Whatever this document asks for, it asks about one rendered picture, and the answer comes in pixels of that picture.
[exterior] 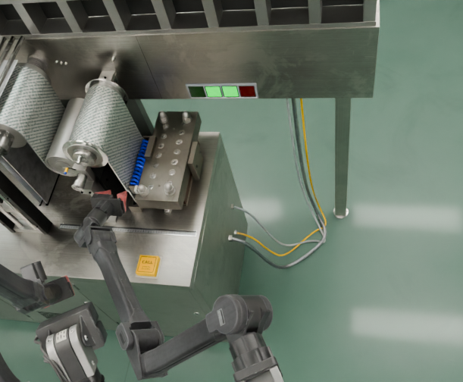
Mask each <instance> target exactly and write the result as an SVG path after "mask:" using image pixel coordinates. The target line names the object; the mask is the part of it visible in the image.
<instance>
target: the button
mask: <svg viewBox="0 0 463 382"><path fill-rule="evenodd" d="M159 262H160V258H159V256H154V255H140V257H139V262H138V265H137V269H136V274H137V275H138V276H148V277H156V275H157V272H158V266H159Z"/></svg>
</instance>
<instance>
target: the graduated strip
mask: <svg viewBox="0 0 463 382"><path fill-rule="evenodd" d="M80 225H81V224H60V226H59V229H71V230H78V228H79V227H80ZM103 227H111V228H112V230H113V232H125V233H151V234H164V235H178V236H196V233H197V231H196V230H168V229H155V228H141V227H113V226H103Z"/></svg>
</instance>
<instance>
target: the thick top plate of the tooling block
mask: <svg viewBox="0 0 463 382"><path fill-rule="evenodd" d="M188 112H189V114H190V115H191V117H192V121H191V122H190V123H188V124H185V123H184V122H183V119H182V117H183V116H182V113H183V111H164V113H165V114H166V115H167V116H168V121H167V122H166V123H164V124H163V123H161V122H160V121H159V118H158V117H157V120H156V124H155V128H154V131H153V134H152V135H153V136H156V137H157V141H156V144H155V149H154V152H153V156H152V159H146V160H145V164H144V167H143V170H142V175H141V177H140V181H139V185H140V184H142V185H144V186H145V187H147V189H148V190H149V194H148V195H147V196H146V197H141V196H140V195H139V194H136V196H135V199H134V200H135V201H136V203H137V205H138V206H139V207H140V208H157V209H175V210H182V208H183V202H184V199H185V195H186V188H187V185H188V181H189V175H190V171H191V170H190V169H189V165H188V164H187V163H188V160H189V154H190V150H191V146H192V142H197V140H198V136H199V130H200V126H201V122H202V121H201V118H200V116H199V112H198V111H188ZM166 183H170V184H171V185H172V186H174V188H175V190H176V191H175V193H174V194H173V195H172V196H168V195H166V193H165V191H164V185H165V184H166Z"/></svg>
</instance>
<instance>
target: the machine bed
mask: <svg viewBox="0 0 463 382"><path fill-rule="evenodd" d="M198 141H199V142H200V149H201V152H202V155H203V158H204V161H203V164H202V171H201V175H200V178H199V180H194V178H193V179H192V186H191V190H190V194H189V200H188V204H187V206H183V208H182V210H175V209H172V211H171V213H169V214H165V213H164V212H163V209H157V208H144V209H143V211H142V212H132V211H131V210H130V209H129V207H128V206H129V203H130V198H131V195H130V193H129V192H127V200H126V212H125V213H124V214H123V215H122V216H121V217H119V216H118V218H117V223H107V222H105V223H104V224H103V226H113V227H141V228H155V229H168V230H196V231H197V233H196V236H178V235H164V234H151V233H125V232H114V233H115V236H116V240H117V242H116V246H117V252H118V255H119V258H120V261H121V263H122V265H123V267H124V270H125V271H126V274H127V276H128V278H129V280H130V283H131V285H132V286H136V287H154V288H163V289H173V290H191V291H192V288H193V284H194V280H195V275H196V268H197V264H198V260H199V252H200V248H201V244H202V236H203V232H204V228H205V221H206V216H207V212H208V205H209V201H210V196H211V189H212V185H213V181H214V173H215V169H216V165H217V157H218V153H219V149H220V145H221V134H220V132H199V136H198ZM0 171H1V172H2V173H3V174H4V175H5V176H6V177H7V178H8V179H9V180H10V181H11V182H12V183H13V184H14V185H15V186H16V187H17V188H18V189H19V190H20V191H21V192H22V193H23V194H24V195H25V196H26V197H27V198H28V199H29V200H30V201H31V202H32V203H33V204H34V205H35V206H36V207H37V208H38V209H39V210H40V211H41V212H42V213H43V214H44V215H45V216H46V217H47V218H48V219H49V220H50V221H51V222H52V226H51V229H50V231H49V234H48V235H45V234H43V233H30V232H17V231H16V232H15V233H12V232H10V231H9V230H8V229H7V228H6V227H4V226H3V225H2V224H1V223H0V264H1V265H3V266H5V267H6V268H7V269H9V270H10V271H13V272H14V273H15V274H17V275H18V276H20V277H22V274H21V272H20V268H22V267H24V266H26V265H29V264H31V263H34V262H37V261H41V263H42V266H43V269H44V271H45V274H46V277H47V278H48V279H52V280H57V279H58V278H61V277H63V276H65V275H67V276H68V278H69V280H70V281H79V282H89V283H106V282H105V279H104V277H103V275H102V272H101V270H100V268H99V266H98V264H97V263H96V261H95V260H94V259H93V257H92V254H89V250H88V249H87V248H83V247H79V244H78V243H76V241H75V240H74V234H75V233H76V231H77V230H71V229H59V226H60V224H82V223H83V220H84V218H85V217H86V216H87V215H88V214H89V213H90V212H91V210H92V203H91V200H90V198H91V195H90V194H81V193H80V191H76V190H74V189H73V188H72V187H71V185H72V182H73V181H74V180H75V179H76V177H77V176H75V177H69V176H64V175H61V174H58V177H57V180H56V182H55V185H54V188H53V190H52V194H51V195H50V198H49V201H48V204H47V203H45V202H44V201H42V205H41V206H39V202H38V201H37V200H36V199H35V198H34V197H33V196H32V195H31V194H30V193H29V192H28V191H27V190H26V189H25V188H24V187H23V186H22V184H21V183H20V182H19V181H18V180H17V179H16V178H15V177H14V176H13V175H12V174H11V173H10V172H9V171H8V170H7V169H6V168H5V167H4V166H3V165H2V164H1V163H0ZM140 255H154V256H159V257H163V258H162V261H161V267H160V271H159V274H158V279H152V278H142V277H135V276H136V269H137V265H138V262H139V257H140Z"/></svg>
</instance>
